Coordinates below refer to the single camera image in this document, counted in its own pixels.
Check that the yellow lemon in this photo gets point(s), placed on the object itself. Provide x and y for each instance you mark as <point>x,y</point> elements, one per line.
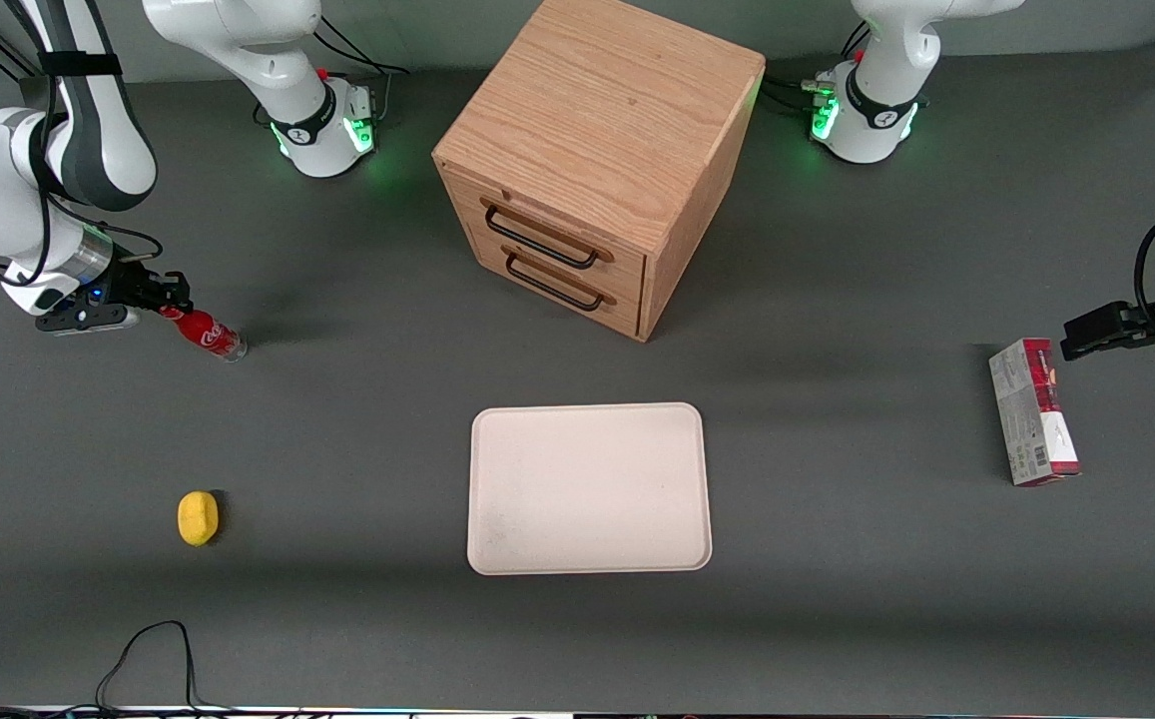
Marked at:
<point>199,518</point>

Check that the wooden drawer cabinet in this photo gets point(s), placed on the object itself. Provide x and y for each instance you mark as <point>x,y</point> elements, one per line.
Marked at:
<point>607,110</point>

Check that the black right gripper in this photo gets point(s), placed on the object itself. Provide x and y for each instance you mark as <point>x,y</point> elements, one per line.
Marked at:
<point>128,286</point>

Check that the white rectangular tray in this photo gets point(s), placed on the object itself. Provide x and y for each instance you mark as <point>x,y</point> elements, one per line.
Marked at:
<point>587,489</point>

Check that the grey and red carton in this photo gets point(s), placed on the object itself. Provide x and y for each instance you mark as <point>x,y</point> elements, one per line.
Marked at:
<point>1031,419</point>

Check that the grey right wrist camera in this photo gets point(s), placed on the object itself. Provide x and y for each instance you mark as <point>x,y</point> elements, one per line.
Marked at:
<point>83,320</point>

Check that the red coke bottle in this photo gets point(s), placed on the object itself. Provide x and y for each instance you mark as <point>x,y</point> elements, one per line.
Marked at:
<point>210,336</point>

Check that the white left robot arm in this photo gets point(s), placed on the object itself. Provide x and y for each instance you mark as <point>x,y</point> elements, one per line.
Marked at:
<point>881,110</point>

